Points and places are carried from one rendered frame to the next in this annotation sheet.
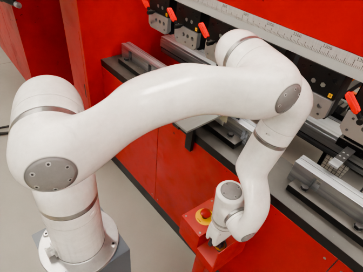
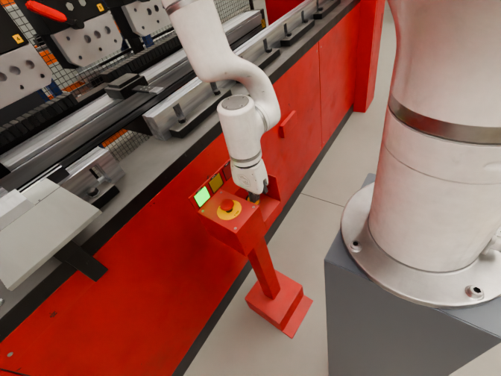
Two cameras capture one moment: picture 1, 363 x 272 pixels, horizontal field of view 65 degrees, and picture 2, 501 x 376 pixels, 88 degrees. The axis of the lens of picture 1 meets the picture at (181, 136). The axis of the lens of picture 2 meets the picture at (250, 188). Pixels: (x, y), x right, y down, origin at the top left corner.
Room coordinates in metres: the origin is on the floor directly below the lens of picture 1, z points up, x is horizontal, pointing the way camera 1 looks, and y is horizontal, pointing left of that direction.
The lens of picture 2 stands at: (0.54, 0.38, 1.32)
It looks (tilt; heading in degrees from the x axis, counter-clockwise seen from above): 43 degrees down; 270
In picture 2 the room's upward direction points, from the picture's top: 17 degrees counter-clockwise
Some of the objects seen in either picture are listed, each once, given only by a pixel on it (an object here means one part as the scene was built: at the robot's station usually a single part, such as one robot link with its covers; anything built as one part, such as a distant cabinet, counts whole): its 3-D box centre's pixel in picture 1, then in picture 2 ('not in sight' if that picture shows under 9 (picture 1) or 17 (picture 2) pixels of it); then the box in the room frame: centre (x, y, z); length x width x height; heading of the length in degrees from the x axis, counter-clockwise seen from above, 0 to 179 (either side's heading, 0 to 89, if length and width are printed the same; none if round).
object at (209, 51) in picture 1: (226, 41); not in sight; (1.12, -0.13, 1.26); 0.15 x 0.09 x 0.17; 45
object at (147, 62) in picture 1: (148, 65); not in sight; (1.49, 0.23, 0.92); 0.50 x 0.06 x 0.10; 45
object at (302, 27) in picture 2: not in sight; (298, 32); (0.07, -1.10, 0.89); 0.30 x 0.05 x 0.03; 45
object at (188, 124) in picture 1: (196, 110); (32, 222); (1.00, -0.05, 1.00); 0.26 x 0.18 x 0.01; 135
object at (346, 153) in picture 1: (349, 149); (137, 86); (0.84, -0.64, 1.01); 0.26 x 0.12 x 0.05; 135
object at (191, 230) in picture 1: (213, 229); (239, 204); (0.60, -0.16, 0.75); 0.20 x 0.16 x 0.18; 41
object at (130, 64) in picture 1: (135, 69); not in sight; (1.49, 0.31, 0.89); 0.30 x 0.05 x 0.03; 45
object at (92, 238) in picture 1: (74, 221); (438, 181); (0.36, 0.22, 1.09); 0.19 x 0.19 x 0.18
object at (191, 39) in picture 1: (193, 25); not in sight; (1.26, 0.01, 1.26); 0.15 x 0.09 x 0.17; 45
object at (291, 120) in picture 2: not in sight; (288, 124); (0.27, -0.76, 0.59); 0.15 x 0.02 x 0.07; 45
